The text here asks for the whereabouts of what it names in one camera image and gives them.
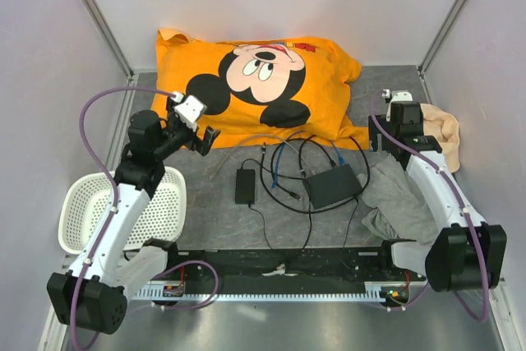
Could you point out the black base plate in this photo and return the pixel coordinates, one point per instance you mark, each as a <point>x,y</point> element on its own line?
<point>360,264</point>

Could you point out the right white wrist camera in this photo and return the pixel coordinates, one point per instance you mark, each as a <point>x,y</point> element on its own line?
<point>396,96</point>

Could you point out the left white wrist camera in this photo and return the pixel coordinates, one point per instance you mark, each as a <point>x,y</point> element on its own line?
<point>188,108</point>

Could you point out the slotted cable duct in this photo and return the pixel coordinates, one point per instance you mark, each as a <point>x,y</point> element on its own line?
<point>159,293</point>

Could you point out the black network switch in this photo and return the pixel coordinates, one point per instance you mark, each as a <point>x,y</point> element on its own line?
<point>332,186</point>

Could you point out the black power adapter brick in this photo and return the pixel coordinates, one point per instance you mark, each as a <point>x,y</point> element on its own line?
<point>245,187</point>

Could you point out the grey cloth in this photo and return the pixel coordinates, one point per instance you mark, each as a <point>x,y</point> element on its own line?
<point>398,208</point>

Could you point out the peach towel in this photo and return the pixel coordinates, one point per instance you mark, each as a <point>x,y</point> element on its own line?
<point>445,128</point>

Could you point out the orange Mickey Mouse pillow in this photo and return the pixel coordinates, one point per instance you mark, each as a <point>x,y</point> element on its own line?
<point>262,88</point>

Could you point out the white perforated plastic basket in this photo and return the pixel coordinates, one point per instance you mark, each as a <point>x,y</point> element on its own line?
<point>87,198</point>

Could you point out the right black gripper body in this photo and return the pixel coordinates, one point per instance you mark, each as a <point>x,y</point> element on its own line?
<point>388,131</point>

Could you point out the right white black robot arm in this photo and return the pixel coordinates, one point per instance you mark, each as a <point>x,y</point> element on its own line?
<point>468,252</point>

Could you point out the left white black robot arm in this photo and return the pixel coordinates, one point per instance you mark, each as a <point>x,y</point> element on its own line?
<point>94,292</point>

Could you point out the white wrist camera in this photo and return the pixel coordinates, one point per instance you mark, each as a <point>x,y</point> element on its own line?
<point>396,96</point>
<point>188,108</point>

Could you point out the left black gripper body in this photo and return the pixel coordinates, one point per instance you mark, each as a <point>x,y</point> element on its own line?
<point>177,135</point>

